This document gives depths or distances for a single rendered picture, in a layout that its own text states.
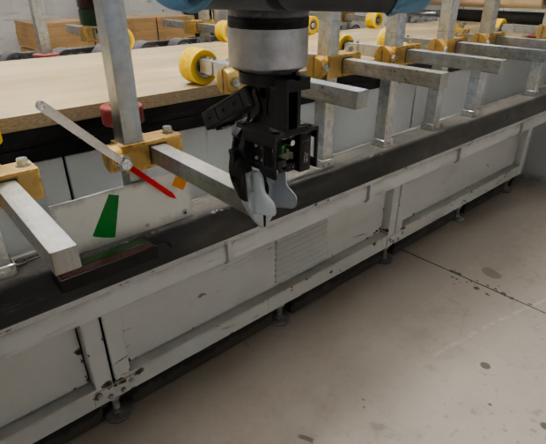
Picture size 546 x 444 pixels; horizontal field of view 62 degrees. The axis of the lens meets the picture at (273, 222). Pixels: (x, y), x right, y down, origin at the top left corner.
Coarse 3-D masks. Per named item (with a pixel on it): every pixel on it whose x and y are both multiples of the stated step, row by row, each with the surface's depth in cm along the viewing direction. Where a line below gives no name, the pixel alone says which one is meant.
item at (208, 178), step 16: (160, 144) 81; (160, 160) 79; (176, 160) 74; (192, 160) 74; (192, 176) 72; (208, 176) 68; (224, 176) 68; (208, 192) 69; (224, 192) 66; (240, 208) 64
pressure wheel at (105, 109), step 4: (104, 104) 88; (108, 104) 88; (140, 104) 88; (100, 108) 86; (104, 108) 85; (108, 108) 85; (140, 108) 87; (100, 112) 86; (104, 112) 85; (108, 112) 85; (140, 112) 87; (104, 116) 86; (108, 116) 85; (140, 116) 88; (104, 120) 86; (108, 120) 86; (112, 120) 85; (140, 120) 88; (104, 124) 87; (108, 124) 86; (112, 124) 86
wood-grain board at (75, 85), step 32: (352, 32) 222; (416, 32) 222; (0, 64) 134; (32, 64) 134; (64, 64) 134; (96, 64) 134; (160, 64) 134; (0, 96) 97; (32, 96) 97; (64, 96) 97; (96, 96) 97; (160, 96) 100; (192, 96) 105; (0, 128) 82; (32, 128) 85
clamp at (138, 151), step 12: (156, 132) 84; (108, 144) 78; (120, 144) 78; (132, 144) 78; (144, 144) 79; (156, 144) 81; (180, 144) 84; (132, 156) 79; (144, 156) 80; (108, 168) 79; (144, 168) 81
